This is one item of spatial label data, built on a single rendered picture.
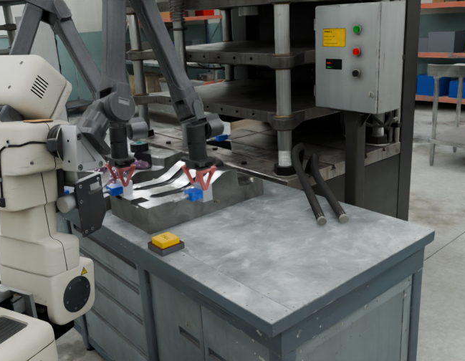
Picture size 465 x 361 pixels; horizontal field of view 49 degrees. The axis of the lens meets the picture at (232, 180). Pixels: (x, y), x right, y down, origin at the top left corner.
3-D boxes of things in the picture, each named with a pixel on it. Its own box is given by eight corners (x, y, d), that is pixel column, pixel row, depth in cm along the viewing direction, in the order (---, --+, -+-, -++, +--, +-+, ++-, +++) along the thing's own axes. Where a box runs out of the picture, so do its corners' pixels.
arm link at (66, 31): (43, 18, 173) (49, 0, 164) (58, 14, 176) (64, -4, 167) (104, 128, 172) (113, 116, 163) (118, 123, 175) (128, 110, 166)
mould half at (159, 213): (150, 234, 163) (145, 195, 158) (112, 213, 182) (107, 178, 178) (263, 194, 193) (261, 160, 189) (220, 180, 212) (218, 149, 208)
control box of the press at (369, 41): (363, 359, 221) (375, 1, 175) (309, 329, 243) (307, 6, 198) (392, 337, 234) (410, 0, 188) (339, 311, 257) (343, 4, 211)
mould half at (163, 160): (99, 214, 182) (94, 185, 178) (51, 203, 196) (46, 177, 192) (184, 175, 221) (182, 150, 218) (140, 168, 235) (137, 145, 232)
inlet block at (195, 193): (178, 210, 152) (177, 194, 150) (169, 207, 156) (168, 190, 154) (213, 199, 160) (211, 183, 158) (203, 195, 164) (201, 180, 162)
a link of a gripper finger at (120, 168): (127, 181, 178) (125, 155, 175) (137, 185, 172) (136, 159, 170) (109, 185, 173) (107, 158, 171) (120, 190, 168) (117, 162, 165)
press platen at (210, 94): (290, 161, 208) (289, 119, 203) (132, 123, 304) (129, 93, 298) (403, 125, 258) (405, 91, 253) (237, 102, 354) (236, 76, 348)
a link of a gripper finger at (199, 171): (204, 184, 163) (202, 156, 160) (218, 189, 158) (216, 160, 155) (187, 190, 159) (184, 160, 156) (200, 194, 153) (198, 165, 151)
